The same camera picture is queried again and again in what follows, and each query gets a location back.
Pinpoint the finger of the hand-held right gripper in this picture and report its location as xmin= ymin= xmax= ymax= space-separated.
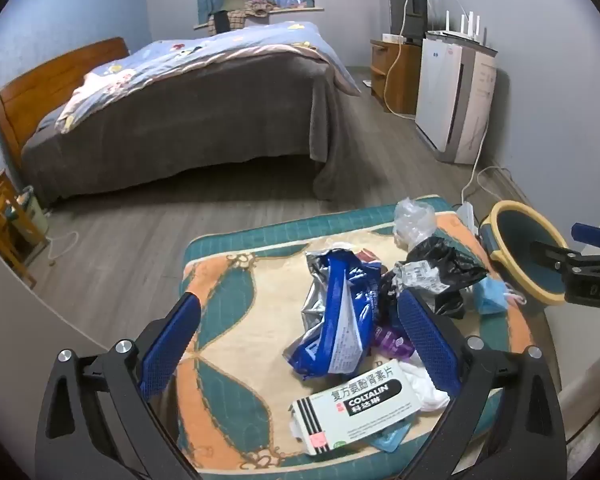
xmin=571 ymin=223 xmax=600 ymax=253
xmin=530 ymin=241 xmax=588 ymax=277

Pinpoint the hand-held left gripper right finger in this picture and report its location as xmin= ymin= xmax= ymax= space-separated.
xmin=396 ymin=290 xmax=567 ymax=480

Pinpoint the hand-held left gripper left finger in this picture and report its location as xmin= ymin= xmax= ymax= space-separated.
xmin=35 ymin=291 xmax=203 ymax=480

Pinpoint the dark purple wrapper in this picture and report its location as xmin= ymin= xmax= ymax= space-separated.
xmin=371 ymin=325 xmax=415 ymax=361

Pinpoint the teal bin with yellow rim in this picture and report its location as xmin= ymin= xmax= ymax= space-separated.
xmin=481 ymin=200 xmax=571 ymax=317

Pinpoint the white tissue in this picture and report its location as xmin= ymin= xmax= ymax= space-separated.
xmin=397 ymin=360 xmax=451 ymax=413

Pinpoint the blue face mask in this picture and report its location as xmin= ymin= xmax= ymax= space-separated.
xmin=472 ymin=280 xmax=526 ymax=316

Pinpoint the black plastic bag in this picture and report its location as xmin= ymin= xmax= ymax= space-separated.
xmin=380 ymin=236 xmax=490 ymax=318

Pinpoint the white medicine box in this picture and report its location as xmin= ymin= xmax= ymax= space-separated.
xmin=287 ymin=358 xmax=421 ymax=457

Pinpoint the blue and white foil bag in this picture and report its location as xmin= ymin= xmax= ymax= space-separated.
xmin=282 ymin=242 xmax=386 ymax=383

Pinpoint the blue packet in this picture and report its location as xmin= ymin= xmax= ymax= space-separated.
xmin=370 ymin=422 xmax=412 ymax=453

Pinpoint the clear plastic bag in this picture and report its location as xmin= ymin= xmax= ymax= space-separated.
xmin=392 ymin=198 xmax=438 ymax=251

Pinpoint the quilted teal and orange mat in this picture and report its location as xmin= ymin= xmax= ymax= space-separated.
xmin=177 ymin=196 xmax=561 ymax=480

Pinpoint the white power strip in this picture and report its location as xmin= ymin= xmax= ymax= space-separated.
xmin=455 ymin=201 xmax=481 ymax=233

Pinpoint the white air purifier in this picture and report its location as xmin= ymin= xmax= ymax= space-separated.
xmin=414 ymin=35 xmax=498 ymax=165

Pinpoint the small white bucket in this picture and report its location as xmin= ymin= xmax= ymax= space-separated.
xmin=7 ymin=186 xmax=49 ymax=235

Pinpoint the wooden bedside stool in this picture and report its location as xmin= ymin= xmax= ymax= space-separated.
xmin=0 ymin=169 xmax=51 ymax=288

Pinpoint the wooden cabinet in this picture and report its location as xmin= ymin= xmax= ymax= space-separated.
xmin=370 ymin=37 xmax=423 ymax=116

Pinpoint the white router with antennas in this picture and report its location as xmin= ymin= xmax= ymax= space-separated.
xmin=426 ymin=10 xmax=498 ymax=53

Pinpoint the black monitor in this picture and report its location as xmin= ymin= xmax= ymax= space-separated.
xmin=387 ymin=0 xmax=428 ymax=38

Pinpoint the light blue printed quilt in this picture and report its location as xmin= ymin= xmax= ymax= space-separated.
xmin=55 ymin=21 xmax=363 ymax=135

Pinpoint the wooden bed headboard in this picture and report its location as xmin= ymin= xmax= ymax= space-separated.
xmin=0 ymin=36 xmax=131 ymax=161

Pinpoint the plaid cloth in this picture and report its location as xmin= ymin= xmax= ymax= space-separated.
xmin=207 ymin=7 xmax=248 ymax=36

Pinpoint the white power cable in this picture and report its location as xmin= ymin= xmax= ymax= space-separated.
xmin=475 ymin=165 xmax=512 ymax=186
xmin=460 ymin=55 xmax=498 ymax=206

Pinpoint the thin white cable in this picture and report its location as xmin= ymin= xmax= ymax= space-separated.
xmin=45 ymin=230 xmax=81 ymax=266

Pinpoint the cream cable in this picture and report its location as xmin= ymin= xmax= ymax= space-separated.
xmin=382 ymin=0 xmax=416 ymax=121

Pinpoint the white router cable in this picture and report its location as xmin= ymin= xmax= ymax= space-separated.
xmin=437 ymin=0 xmax=463 ymax=33

